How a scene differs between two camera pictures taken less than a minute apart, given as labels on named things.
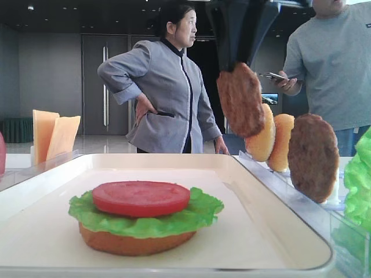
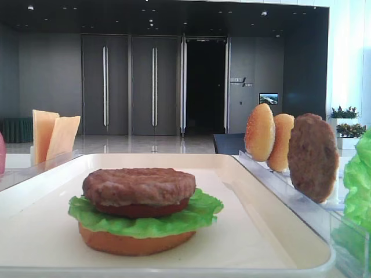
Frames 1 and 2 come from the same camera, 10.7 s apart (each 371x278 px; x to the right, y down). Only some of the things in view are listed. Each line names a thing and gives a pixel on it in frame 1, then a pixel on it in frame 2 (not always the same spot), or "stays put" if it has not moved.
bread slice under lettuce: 123,246 stays put
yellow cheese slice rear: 62,136 stays put
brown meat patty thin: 239,93 -> 133,187
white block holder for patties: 334,198 stays put
